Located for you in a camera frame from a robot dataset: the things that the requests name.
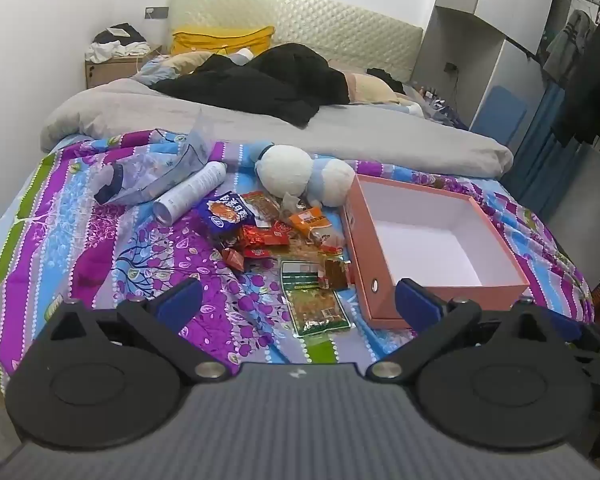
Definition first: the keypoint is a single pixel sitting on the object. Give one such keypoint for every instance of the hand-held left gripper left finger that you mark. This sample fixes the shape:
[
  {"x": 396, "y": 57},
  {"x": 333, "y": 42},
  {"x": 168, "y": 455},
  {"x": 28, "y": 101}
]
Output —
[{"x": 177, "y": 302}]

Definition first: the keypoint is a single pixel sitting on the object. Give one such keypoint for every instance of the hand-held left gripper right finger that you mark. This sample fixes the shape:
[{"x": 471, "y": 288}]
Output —
[{"x": 420, "y": 305}]

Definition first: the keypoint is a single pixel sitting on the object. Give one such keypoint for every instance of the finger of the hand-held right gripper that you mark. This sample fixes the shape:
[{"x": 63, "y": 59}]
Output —
[{"x": 562, "y": 325}]

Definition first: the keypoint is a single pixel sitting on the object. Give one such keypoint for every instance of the pink cardboard box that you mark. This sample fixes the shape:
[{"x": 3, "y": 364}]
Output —
[{"x": 380, "y": 280}]

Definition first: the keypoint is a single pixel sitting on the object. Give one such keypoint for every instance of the red brown snack packet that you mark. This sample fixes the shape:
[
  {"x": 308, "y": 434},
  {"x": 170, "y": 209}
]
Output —
[{"x": 335, "y": 275}]

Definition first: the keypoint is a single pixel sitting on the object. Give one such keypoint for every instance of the blue snack packet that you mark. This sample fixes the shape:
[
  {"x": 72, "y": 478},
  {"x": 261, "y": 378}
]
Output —
[{"x": 225, "y": 215}]

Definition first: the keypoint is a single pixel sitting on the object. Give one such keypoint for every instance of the green snack packet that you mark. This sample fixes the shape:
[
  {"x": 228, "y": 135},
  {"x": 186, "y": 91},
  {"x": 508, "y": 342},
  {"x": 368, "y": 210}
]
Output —
[{"x": 315, "y": 310}]

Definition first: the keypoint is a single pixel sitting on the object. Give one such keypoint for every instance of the red foil snack packet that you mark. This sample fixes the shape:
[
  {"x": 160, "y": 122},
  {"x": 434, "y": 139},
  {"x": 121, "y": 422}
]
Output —
[{"x": 265, "y": 237}]

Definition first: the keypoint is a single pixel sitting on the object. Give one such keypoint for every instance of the red striped snack packet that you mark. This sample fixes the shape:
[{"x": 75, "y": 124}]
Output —
[{"x": 262, "y": 205}]

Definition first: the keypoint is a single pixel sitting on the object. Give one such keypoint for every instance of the orange snack packet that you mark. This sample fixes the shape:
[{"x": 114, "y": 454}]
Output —
[{"x": 310, "y": 222}]

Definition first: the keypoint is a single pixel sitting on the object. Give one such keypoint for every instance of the purple floral bed sheet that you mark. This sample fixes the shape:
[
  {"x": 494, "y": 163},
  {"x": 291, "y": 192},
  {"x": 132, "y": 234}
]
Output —
[{"x": 130, "y": 260}]

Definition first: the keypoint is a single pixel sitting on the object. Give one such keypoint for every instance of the white spray can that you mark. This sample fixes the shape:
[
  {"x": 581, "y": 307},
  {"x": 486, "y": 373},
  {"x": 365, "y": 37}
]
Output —
[{"x": 190, "y": 192}]

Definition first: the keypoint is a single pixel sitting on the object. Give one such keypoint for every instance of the translucent plastic zip bag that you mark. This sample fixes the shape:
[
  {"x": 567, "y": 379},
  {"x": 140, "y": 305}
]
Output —
[{"x": 145, "y": 175}]

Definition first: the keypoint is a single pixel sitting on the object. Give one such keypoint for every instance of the clear plastic wrapper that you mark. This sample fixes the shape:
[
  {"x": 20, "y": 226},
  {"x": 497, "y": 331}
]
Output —
[{"x": 291, "y": 206}]

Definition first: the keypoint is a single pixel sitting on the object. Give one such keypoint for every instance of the blue curtain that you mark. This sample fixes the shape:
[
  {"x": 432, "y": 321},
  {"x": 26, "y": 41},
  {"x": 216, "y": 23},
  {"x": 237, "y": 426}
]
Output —
[{"x": 540, "y": 160}]

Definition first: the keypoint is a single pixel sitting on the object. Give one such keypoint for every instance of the white and blue plush toy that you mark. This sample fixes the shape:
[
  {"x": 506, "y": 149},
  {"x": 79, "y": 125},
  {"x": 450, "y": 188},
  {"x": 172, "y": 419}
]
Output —
[{"x": 280, "y": 170}]

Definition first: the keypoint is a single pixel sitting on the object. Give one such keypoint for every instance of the grey duvet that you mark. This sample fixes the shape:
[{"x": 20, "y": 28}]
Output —
[{"x": 230, "y": 120}]

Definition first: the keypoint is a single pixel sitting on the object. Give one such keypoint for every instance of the beige pillow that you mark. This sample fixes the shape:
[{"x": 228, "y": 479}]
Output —
[{"x": 370, "y": 87}]

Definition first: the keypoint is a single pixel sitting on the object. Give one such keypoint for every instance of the light blue patterned cloth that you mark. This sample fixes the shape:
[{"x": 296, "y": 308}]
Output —
[{"x": 152, "y": 67}]

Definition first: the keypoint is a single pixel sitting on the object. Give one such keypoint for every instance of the wooden nightstand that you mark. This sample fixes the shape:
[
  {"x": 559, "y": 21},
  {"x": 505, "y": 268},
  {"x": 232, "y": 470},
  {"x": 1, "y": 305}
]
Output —
[{"x": 110, "y": 72}]

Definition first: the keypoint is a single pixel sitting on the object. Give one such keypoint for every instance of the black charger plug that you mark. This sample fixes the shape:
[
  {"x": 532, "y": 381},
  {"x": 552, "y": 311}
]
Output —
[{"x": 451, "y": 67}]

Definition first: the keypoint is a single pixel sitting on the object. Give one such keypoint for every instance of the hanging black coat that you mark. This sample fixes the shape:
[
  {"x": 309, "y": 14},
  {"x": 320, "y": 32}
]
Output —
[{"x": 590, "y": 85}]

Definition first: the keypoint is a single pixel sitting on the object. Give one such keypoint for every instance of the black coat on bed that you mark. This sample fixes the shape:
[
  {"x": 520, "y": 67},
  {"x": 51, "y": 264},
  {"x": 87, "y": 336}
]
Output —
[{"x": 280, "y": 80}]

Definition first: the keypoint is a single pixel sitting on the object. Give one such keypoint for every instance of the yellow pillow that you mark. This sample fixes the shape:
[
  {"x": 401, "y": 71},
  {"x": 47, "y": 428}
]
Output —
[{"x": 215, "y": 40}]

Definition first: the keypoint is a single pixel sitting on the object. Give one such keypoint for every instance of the grey wardrobe cabinet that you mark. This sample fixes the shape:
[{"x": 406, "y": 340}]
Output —
[{"x": 480, "y": 45}]

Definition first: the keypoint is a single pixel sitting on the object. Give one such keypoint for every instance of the pile of folded clothes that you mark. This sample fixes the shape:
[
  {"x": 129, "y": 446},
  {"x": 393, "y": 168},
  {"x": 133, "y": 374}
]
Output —
[{"x": 115, "y": 42}]

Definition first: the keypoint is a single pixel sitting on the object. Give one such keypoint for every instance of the hanging grey jacket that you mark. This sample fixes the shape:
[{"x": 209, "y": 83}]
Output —
[{"x": 567, "y": 45}]

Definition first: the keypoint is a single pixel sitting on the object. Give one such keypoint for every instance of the wall socket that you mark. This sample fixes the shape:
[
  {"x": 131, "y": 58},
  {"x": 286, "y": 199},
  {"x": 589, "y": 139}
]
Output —
[{"x": 156, "y": 12}]

